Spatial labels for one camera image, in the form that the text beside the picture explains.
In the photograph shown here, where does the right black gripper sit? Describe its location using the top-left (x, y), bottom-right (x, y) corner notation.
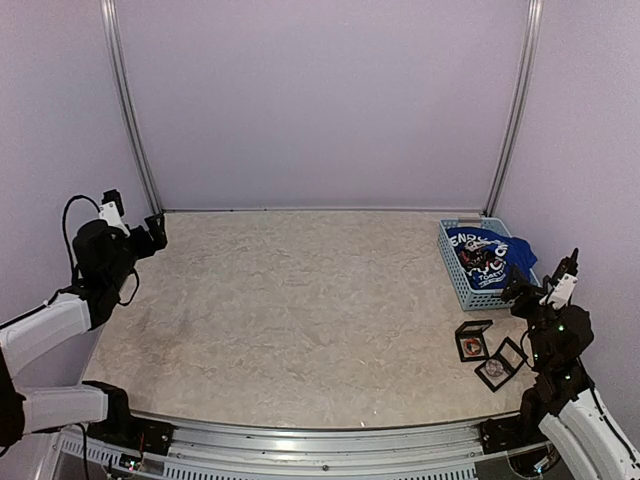
top-left (501, 263), bottom-right (559, 368)

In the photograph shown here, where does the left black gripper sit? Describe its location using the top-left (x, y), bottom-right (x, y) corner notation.
top-left (104, 212), bottom-right (166, 290)

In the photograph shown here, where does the blue printed t-shirt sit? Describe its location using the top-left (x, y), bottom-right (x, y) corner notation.
top-left (446, 227), bottom-right (537, 290)

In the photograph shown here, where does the black display box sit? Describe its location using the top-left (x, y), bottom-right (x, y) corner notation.
top-left (455, 319), bottom-right (493, 363)
top-left (474, 337), bottom-right (528, 393)

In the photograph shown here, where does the round brooch badge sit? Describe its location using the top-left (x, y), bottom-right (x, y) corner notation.
top-left (462, 338), bottom-right (484, 357)

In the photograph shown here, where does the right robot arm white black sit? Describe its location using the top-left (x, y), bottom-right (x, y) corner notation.
top-left (501, 269), bottom-right (639, 479)

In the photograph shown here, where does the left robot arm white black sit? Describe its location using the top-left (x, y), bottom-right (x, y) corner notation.
top-left (1, 214), bottom-right (168, 449)

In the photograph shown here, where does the round brooch in box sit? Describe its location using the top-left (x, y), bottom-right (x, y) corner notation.
top-left (485, 359), bottom-right (505, 378)

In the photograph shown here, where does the light blue plastic basket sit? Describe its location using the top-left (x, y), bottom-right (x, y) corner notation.
top-left (438, 217), bottom-right (539, 311)

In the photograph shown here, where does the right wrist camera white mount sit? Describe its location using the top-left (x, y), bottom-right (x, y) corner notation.
top-left (539, 247), bottom-right (579, 310)

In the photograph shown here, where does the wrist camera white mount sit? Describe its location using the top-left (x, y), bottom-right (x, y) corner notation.
top-left (99, 189), bottom-right (130, 237)
top-left (539, 247), bottom-right (579, 310)

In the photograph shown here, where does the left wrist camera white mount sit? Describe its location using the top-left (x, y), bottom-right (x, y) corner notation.
top-left (99, 189), bottom-right (130, 237)

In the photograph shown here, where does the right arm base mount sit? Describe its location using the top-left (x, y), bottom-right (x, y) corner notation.
top-left (478, 415), bottom-right (546, 455)

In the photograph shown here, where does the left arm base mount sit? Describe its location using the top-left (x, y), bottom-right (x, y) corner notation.
top-left (82, 381), bottom-right (174, 456)

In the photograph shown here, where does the left aluminium frame post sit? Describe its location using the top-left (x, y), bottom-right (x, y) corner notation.
top-left (100, 0), bottom-right (164, 215)

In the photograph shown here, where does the aluminium frame post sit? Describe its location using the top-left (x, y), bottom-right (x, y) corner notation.
top-left (100, 0), bottom-right (164, 215)
top-left (483, 0), bottom-right (544, 216)

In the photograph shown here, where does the front aluminium rail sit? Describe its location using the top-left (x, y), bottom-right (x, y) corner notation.
top-left (49, 412), bottom-right (606, 480)

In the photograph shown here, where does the right aluminium frame post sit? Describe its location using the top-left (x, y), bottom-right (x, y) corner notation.
top-left (483, 0), bottom-right (544, 216)

